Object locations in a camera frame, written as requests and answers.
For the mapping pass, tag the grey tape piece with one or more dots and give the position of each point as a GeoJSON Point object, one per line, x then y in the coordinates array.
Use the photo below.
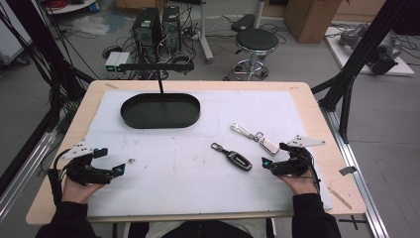
{"type": "Point", "coordinates": [347, 170]}

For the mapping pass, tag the slim black computer tower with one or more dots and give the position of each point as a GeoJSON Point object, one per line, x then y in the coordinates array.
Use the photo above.
{"type": "Point", "coordinates": [171, 29]}

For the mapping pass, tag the grey stand leg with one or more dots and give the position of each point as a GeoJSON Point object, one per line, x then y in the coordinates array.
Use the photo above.
{"type": "Point", "coordinates": [205, 39]}

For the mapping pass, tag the person's right hand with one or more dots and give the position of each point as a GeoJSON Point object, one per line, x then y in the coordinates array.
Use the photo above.
{"type": "Point", "coordinates": [299, 185]}

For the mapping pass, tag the white round table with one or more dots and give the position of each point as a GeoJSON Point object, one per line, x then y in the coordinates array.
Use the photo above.
{"type": "Point", "coordinates": [71, 7]}

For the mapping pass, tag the white floor board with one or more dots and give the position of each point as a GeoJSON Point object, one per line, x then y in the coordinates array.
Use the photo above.
{"type": "Point", "coordinates": [343, 56]}

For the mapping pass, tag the white power supply box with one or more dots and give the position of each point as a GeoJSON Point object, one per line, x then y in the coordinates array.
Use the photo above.
{"type": "Point", "coordinates": [123, 58]}
{"type": "Point", "coordinates": [110, 61]}

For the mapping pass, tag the brown cardboard box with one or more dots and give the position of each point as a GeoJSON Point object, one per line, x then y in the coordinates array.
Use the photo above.
{"type": "Point", "coordinates": [310, 20]}

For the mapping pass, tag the aluminium rail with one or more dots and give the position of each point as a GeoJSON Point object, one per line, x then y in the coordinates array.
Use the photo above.
{"type": "Point", "coordinates": [355, 172]}
{"type": "Point", "coordinates": [29, 155]}

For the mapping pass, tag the person's left hand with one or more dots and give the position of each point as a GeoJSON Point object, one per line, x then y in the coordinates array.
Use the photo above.
{"type": "Point", "coordinates": [79, 192]}

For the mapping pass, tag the black metal frame strut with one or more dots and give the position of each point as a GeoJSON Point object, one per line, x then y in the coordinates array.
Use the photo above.
{"type": "Point", "coordinates": [363, 49]}

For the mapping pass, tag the person's torso and lap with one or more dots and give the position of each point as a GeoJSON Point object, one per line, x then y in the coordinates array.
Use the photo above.
{"type": "Point", "coordinates": [204, 230]}

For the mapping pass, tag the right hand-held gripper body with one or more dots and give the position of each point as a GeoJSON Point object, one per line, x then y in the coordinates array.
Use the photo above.
{"type": "Point", "coordinates": [294, 165]}

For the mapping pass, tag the white pole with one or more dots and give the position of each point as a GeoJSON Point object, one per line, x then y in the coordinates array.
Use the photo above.
{"type": "Point", "coordinates": [258, 15]}

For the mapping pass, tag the black flat case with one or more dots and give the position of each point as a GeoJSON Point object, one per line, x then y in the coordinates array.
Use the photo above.
{"type": "Point", "coordinates": [242, 22]}

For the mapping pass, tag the black and grey machine part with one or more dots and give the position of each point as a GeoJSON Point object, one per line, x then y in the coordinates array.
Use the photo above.
{"type": "Point", "coordinates": [383, 62]}

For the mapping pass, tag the clear plastic bag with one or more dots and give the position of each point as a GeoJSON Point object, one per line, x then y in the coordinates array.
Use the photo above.
{"type": "Point", "coordinates": [90, 25]}

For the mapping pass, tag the large black computer tower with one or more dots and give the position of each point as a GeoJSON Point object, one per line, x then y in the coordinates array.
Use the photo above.
{"type": "Point", "coordinates": [147, 33]}

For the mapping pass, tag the thin wooden stick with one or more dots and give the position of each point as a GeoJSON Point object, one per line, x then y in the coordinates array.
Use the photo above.
{"type": "Point", "coordinates": [339, 197]}

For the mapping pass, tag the white table mat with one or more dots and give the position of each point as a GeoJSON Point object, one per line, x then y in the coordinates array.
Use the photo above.
{"type": "Point", "coordinates": [185, 185]}

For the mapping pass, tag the black key rack oval base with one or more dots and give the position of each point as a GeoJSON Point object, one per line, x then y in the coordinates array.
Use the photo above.
{"type": "Point", "coordinates": [160, 110]}

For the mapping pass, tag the white panel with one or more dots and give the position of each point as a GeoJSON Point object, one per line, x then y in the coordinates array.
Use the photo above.
{"type": "Point", "coordinates": [10, 43]}

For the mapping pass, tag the black round stool chrome base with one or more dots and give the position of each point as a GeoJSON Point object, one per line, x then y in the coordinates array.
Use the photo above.
{"type": "Point", "coordinates": [257, 41]}

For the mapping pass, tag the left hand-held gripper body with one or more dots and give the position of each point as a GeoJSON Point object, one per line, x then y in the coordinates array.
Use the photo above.
{"type": "Point", "coordinates": [84, 172]}

